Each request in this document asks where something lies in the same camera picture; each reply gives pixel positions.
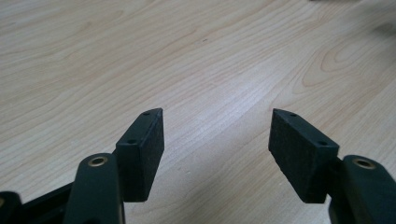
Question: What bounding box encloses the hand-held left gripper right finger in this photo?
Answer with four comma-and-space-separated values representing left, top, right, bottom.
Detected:
268, 107, 344, 204

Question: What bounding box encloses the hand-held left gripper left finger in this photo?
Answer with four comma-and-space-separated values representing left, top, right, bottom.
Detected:
112, 107, 165, 203

